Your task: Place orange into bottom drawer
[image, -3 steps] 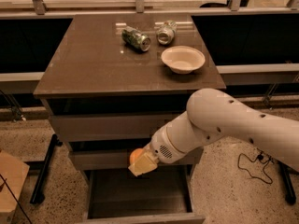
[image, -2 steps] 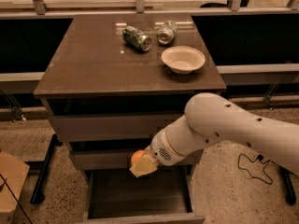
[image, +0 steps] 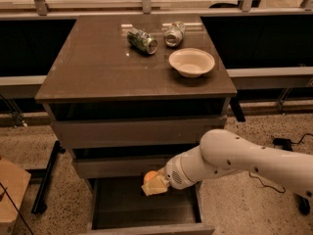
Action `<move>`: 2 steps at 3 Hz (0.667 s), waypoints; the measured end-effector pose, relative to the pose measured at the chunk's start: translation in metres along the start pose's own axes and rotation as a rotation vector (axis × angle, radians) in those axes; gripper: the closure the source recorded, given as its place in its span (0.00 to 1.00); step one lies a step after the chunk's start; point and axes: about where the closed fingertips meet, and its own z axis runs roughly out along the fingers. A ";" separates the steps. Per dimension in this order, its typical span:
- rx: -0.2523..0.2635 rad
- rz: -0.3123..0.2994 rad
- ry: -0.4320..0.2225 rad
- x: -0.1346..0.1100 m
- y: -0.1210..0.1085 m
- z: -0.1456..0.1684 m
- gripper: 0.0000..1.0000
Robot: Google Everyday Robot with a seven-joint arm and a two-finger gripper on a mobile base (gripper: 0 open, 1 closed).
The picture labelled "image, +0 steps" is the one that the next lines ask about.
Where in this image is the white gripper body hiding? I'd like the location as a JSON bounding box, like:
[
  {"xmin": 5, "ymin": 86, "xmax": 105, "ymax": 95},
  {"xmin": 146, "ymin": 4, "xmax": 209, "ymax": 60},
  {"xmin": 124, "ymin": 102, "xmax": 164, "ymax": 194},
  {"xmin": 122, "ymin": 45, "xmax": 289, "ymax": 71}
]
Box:
[{"xmin": 164, "ymin": 154, "xmax": 198, "ymax": 190}]

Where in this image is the orange fruit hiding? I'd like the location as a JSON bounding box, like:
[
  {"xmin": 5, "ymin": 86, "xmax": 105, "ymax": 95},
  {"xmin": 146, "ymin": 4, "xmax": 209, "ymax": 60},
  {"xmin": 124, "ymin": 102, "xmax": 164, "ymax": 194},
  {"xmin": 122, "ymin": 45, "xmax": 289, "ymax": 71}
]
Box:
[{"xmin": 143, "ymin": 170, "xmax": 157, "ymax": 184}]

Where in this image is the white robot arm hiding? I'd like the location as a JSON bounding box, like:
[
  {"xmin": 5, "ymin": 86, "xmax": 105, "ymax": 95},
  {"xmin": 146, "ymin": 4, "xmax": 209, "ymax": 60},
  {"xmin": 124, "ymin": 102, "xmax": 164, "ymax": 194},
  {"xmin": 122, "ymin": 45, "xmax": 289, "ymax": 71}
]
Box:
[{"xmin": 142, "ymin": 129, "xmax": 313, "ymax": 199}]

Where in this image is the middle grey drawer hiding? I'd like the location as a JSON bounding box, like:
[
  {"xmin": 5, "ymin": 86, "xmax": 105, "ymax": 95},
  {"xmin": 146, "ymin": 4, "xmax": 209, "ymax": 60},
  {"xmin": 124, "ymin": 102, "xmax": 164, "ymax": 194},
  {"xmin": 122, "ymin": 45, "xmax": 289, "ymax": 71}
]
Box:
[{"xmin": 72, "ymin": 155, "xmax": 173, "ymax": 179}]

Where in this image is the top grey drawer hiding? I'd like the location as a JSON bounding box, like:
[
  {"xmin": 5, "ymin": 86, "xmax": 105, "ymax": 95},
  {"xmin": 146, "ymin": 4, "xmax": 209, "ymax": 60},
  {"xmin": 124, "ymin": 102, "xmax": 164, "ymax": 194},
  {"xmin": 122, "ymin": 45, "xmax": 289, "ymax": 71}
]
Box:
[{"xmin": 52, "ymin": 116, "xmax": 227, "ymax": 149}]

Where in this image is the bottom open grey drawer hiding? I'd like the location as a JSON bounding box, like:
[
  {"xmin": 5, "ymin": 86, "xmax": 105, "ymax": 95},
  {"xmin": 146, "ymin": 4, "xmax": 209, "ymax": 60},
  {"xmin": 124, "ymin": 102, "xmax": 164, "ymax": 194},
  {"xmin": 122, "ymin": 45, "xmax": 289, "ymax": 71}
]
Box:
[{"xmin": 84, "ymin": 176, "xmax": 215, "ymax": 235}]

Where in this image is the grey drawer cabinet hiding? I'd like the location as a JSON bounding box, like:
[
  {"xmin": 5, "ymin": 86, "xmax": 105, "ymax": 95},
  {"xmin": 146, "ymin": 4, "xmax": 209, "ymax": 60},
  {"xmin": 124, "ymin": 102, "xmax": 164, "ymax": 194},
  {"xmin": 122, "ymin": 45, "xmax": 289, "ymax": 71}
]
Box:
[{"xmin": 34, "ymin": 14, "xmax": 238, "ymax": 235}]

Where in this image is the white paper bowl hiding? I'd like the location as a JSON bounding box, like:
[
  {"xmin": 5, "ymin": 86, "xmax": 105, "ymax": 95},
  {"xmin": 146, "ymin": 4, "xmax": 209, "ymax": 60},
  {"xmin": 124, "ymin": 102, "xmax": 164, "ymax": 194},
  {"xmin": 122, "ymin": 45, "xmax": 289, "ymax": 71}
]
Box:
[{"xmin": 168, "ymin": 48, "xmax": 215, "ymax": 78}]

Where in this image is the black left table leg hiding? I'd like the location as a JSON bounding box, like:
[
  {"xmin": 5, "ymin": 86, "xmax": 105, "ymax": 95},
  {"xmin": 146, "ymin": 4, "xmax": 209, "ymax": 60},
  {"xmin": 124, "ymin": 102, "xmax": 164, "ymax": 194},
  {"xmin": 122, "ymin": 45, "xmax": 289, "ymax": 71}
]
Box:
[{"xmin": 31, "ymin": 141, "xmax": 65, "ymax": 214}]

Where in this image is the green crushed soda can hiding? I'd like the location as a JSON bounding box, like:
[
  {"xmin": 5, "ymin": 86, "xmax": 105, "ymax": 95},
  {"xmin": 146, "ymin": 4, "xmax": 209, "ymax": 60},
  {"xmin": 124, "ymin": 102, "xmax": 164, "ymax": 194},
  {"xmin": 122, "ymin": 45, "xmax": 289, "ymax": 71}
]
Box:
[{"xmin": 127, "ymin": 28, "xmax": 157, "ymax": 55}]

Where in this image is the silver crushed soda can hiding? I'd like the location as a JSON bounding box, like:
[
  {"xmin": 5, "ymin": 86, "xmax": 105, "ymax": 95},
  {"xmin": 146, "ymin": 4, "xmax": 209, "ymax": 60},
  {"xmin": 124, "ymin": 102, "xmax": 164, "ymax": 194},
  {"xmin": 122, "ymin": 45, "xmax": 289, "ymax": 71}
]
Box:
[{"xmin": 163, "ymin": 22, "xmax": 185, "ymax": 48}]

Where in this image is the brown cardboard box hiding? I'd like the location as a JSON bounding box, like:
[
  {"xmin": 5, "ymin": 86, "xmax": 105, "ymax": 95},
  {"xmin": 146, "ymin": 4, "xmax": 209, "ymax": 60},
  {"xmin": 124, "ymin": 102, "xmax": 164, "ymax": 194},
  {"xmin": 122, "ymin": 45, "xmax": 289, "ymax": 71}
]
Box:
[{"xmin": 0, "ymin": 158, "xmax": 30, "ymax": 235}]

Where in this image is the black cable on floor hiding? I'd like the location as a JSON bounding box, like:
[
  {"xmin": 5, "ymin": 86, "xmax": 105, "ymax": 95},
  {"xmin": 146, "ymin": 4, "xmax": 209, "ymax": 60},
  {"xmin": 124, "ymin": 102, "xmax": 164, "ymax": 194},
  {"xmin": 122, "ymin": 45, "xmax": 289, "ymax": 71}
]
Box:
[{"xmin": 248, "ymin": 132, "xmax": 313, "ymax": 195}]

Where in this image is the black thin cable left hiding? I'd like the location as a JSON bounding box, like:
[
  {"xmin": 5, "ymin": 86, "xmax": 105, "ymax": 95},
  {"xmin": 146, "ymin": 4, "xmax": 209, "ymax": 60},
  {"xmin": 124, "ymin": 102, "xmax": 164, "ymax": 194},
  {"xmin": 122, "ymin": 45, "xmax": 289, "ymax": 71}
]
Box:
[{"xmin": 0, "ymin": 183, "xmax": 33, "ymax": 235}]

